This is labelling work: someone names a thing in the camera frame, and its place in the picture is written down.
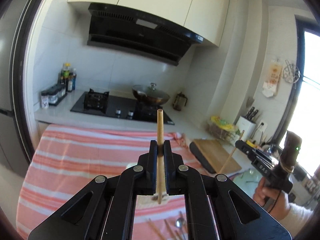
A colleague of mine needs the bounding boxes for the sauce bottles group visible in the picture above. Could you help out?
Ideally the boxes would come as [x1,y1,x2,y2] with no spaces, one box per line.
[58,62,77,92]

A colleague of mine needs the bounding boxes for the spice jar rack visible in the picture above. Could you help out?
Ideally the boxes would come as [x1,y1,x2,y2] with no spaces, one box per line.
[47,83,66,105]

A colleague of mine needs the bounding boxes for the steel spoon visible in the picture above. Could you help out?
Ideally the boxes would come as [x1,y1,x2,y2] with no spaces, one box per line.
[175,217,186,240]

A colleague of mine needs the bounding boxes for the black range hood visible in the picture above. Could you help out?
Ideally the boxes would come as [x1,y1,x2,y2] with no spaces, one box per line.
[87,3,204,66]

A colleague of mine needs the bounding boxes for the wok with glass lid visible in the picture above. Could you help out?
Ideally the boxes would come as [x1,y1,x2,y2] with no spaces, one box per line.
[132,83,170,105]

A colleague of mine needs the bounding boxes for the thin chopstick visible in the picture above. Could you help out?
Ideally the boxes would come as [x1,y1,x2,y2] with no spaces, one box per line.
[218,130,245,174]

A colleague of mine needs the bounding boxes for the french press jug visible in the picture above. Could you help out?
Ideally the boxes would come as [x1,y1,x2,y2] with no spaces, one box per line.
[172,92,188,111]

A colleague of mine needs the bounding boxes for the black handle bar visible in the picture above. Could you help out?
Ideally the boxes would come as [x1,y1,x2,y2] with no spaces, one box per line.
[189,142,215,174]

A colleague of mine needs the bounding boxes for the person right hand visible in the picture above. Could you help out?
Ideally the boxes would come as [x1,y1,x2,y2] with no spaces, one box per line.
[253,177,291,221]

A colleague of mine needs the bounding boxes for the wooden cutting board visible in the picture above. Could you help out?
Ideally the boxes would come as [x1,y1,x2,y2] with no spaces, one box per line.
[192,139,241,174]

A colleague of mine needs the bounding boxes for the wire basket with bags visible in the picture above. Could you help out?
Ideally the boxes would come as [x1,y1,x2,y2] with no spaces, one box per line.
[208,116,240,141]

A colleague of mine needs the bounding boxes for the cream utensil holder box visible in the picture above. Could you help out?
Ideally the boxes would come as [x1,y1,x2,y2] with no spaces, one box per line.
[136,194,170,209]

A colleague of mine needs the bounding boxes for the hanging wall calendar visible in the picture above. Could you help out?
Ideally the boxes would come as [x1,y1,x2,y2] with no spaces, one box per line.
[262,58,283,98]

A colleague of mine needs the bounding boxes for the grey refrigerator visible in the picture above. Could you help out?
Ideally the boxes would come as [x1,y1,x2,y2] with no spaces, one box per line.
[1,3,29,177]

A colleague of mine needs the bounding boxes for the pink striped tablecloth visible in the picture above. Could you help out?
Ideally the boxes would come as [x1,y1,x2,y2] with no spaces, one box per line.
[16,125,209,239]

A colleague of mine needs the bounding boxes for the white knife block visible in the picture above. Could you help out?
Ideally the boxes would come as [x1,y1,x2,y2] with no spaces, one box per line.
[236,107,259,141]

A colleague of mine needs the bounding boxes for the black gas hob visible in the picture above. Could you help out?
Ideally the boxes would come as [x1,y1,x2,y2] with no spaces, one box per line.
[71,89,162,123]

